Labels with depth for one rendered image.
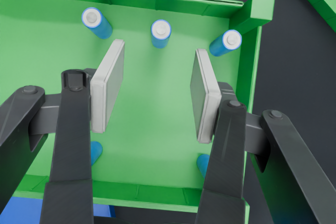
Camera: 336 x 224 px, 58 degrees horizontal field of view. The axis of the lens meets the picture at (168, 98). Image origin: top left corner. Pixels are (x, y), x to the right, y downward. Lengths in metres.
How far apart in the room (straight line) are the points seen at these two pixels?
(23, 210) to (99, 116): 0.71
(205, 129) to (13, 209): 0.74
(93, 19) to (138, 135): 0.13
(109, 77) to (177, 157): 0.20
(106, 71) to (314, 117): 0.72
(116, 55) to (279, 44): 0.65
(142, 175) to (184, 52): 0.14
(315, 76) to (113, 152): 0.61
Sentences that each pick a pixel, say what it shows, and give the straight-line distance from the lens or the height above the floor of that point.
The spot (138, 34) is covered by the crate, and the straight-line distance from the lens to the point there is 0.34.
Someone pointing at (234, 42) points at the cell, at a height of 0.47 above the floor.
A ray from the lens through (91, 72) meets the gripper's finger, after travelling 0.18.
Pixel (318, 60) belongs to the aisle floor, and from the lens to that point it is 0.84.
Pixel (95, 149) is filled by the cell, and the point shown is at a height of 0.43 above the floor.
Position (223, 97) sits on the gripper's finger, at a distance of 0.16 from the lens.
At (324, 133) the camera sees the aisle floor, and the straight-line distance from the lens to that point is 0.86.
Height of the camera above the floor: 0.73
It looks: 86 degrees down
